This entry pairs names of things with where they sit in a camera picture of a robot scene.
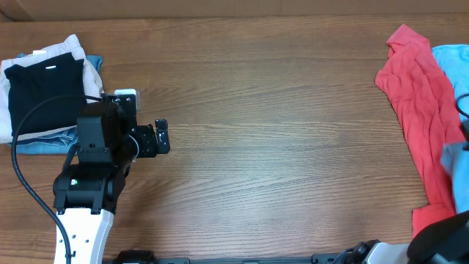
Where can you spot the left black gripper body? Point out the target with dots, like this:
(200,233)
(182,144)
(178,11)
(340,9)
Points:
(138,144)

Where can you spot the beige folded garment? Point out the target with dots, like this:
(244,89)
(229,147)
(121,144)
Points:
(93,85)

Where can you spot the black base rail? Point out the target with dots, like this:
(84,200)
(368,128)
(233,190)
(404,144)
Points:
(148,257)

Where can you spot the red t-shirt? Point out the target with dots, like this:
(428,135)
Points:
(422,97)

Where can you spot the folded blue jeans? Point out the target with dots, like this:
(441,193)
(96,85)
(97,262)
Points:
(57,141)

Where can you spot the light blue printed t-shirt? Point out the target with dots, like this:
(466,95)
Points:
(453,60)

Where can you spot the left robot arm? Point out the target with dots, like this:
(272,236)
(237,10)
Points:
(86,193)

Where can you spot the black folded shirt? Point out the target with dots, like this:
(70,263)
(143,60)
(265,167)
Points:
(60,78)

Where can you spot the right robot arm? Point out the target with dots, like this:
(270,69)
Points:
(443,242)

